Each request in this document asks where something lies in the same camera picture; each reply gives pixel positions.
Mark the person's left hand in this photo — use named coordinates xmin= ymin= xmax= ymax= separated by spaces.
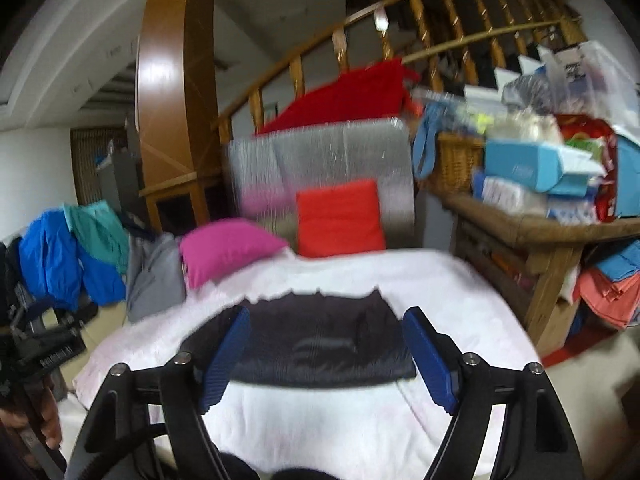
xmin=29 ymin=381 xmax=63 ymax=452

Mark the light blue cardboard box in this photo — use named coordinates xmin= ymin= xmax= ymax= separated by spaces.
xmin=482 ymin=140 xmax=606 ymax=196

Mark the grey garment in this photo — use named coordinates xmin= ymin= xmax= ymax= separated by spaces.
xmin=125 ymin=232 xmax=187 ymax=323

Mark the silver foil insulation board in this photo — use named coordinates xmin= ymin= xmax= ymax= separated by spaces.
xmin=227 ymin=117 xmax=416 ymax=251

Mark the blue plastic bin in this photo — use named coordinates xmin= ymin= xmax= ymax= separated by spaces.
xmin=612 ymin=135 xmax=640 ymax=218

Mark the white blanket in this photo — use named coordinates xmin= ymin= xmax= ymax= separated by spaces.
xmin=72 ymin=247 xmax=546 ymax=478

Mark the wooden table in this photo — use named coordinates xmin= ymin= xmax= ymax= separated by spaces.
xmin=440 ymin=192 xmax=640 ymax=343

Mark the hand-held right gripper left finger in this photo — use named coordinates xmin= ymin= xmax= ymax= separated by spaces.
xmin=67 ymin=305 xmax=252 ymax=480

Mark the light blue cloth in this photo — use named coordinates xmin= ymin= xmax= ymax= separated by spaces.
xmin=411 ymin=100 xmax=451 ymax=181

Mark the red floor mat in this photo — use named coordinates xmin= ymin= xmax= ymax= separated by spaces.
xmin=542 ymin=327 xmax=616 ymax=368

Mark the wooden cabinet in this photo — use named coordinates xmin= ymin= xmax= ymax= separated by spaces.
xmin=140 ymin=172 xmax=236 ymax=236

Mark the wicker basket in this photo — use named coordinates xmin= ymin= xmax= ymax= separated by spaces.
xmin=430 ymin=132 xmax=488 ymax=193

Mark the dotted plastic bag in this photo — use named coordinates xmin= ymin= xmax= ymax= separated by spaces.
xmin=502 ymin=75 xmax=551 ymax=111

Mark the white blue tissue pack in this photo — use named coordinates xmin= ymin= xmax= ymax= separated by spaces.
xmin=547 ymin=195 xmax=601 ymax=226
xmin=472 ymin=172 xmax=548 ymax=216

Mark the grey metal cabinet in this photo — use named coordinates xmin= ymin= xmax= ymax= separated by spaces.
xmin=97 ymin=115 xmax=143 ymax=211

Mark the wooden stair railing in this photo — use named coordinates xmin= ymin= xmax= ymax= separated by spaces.
xmin=210 ymin=0 xmax=591 ymax=146

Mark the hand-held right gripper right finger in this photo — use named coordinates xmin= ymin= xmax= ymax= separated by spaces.
xmin=402 ymin=306 xmax=586 ymax=480

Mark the pink pillow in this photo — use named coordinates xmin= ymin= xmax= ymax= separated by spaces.
xmin=179 ymin=218 xmax=290 ymax=289

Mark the red printed bag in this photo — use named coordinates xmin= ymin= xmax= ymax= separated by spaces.
xmin=555 ymin=115 xmax=621 ymax=223

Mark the blue jacket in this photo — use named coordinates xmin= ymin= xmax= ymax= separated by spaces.
xmin=17 ymin=210 xmax=126 ymax=311

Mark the wooden pillar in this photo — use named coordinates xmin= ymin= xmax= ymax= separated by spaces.
xmin=136 ymin=0 xmax=221 ymax=191

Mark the large red cloth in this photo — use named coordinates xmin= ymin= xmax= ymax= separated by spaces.
xmin=255 ymin=57 xmax=421 ymax=136

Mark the pile of folded clothes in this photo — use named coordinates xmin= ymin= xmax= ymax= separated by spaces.
xmin=572 ymin=240 xmax=640 ymax=331

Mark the black puffer jacket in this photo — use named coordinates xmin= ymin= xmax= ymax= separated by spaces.
xmin=180 ymin=287 xmax=417 ymax=388

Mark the cream knitted cloth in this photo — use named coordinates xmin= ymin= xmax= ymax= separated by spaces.
xmin=487 ymin=112 xmax=563 ymax=146

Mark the teal jacket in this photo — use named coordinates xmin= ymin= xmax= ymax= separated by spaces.
xmin=62 ymin=200 xmax=131 ymax=276

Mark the clear plastic storage box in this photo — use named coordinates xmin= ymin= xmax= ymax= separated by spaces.
xmin=537 ymin=40 xmax=638 ymax=126

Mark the red pillow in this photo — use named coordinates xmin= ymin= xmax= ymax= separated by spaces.
xmin=295 ymin=178 xmax=387 ymax=258

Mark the beige sofa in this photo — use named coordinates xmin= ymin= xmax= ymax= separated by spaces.
xmin=82 ymin=305 xmax=128 ymax=356

